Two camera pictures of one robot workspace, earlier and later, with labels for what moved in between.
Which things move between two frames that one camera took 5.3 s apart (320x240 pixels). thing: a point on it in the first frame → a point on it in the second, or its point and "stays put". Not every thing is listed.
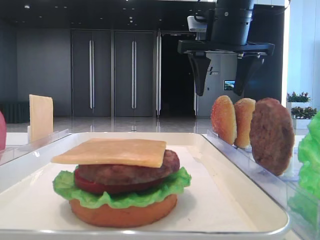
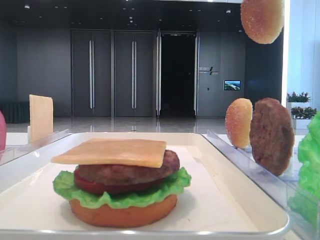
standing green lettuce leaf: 305,204 stays put
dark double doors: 115,73 stays put
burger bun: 224,119 → 263,20
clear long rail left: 10,153 stays put
